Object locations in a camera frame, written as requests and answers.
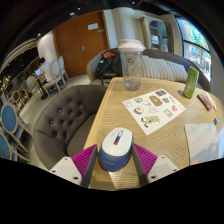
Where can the striped cushion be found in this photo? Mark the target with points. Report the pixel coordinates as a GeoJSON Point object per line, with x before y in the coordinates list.
{"type": "Point", "coordinates": [155, 68]}
{"type": "Point", "coordinates": [178, 71]}

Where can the window with dark frame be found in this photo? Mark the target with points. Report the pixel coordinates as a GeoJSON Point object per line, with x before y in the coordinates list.
{"type": "Point", "coordinates": [196, 43]}

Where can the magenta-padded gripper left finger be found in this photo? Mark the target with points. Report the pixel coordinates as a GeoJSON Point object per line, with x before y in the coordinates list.
{"type": "Point", "coordinates": [83, 160]}

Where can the wooden door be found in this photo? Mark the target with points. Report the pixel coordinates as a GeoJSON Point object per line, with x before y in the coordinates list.
{"type": "Point", "coordinates": [75, 46]}

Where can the black and red backpack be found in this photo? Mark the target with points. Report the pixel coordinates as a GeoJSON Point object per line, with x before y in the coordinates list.
{"type": "Point", "coordinates": [108, 65]}

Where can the blue and white computer mouse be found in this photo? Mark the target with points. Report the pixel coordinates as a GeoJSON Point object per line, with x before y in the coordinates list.
{"type": "Point", "coordinates": [116, 150]}

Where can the white door sign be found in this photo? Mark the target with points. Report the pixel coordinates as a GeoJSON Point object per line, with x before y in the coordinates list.
{"type": "Point", "coordinates": [93, 26]}

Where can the grey tufted armchair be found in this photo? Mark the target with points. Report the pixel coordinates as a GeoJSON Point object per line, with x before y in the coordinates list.
{"type": "Point", "coordinates": [56, 120]}

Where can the grey curved sofa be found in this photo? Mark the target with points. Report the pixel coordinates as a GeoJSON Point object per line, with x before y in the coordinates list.
{"type": "Point", "coordinates": [180, 58]}

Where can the white sticker sheet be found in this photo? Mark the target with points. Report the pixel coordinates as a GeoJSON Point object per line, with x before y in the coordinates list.
{"type": "Point", "coordinates": [153, 111]}

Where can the black and red flat box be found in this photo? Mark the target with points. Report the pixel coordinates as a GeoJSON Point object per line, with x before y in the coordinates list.
{"type": "Point", "coordinates": [204, 102]}

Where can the blue round-back chairs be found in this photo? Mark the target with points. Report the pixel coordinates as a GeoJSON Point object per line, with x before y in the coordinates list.
{"type": "Point", "coordinates": [8, 120]}

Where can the white dining chairs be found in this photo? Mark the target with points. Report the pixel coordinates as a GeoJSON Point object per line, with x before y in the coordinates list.
{"type": "Point", "coordinates": [55, 73]}

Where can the green drink can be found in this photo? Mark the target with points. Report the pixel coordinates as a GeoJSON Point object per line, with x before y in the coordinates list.
{"type": "Point", "coordinates": [191, 83]}

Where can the clear shaker bottle white lid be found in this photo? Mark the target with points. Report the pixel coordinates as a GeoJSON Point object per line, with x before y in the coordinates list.
{"type": "Point", "coordinates": [131, 66]}

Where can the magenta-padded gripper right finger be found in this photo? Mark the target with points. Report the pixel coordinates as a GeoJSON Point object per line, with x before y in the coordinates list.
{"type": "Point", "coordinates": [146, 159]}

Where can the glass-door cabinet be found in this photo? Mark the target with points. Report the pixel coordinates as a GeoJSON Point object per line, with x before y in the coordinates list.
{"type": "Point", "coordinates": [158, 35]}

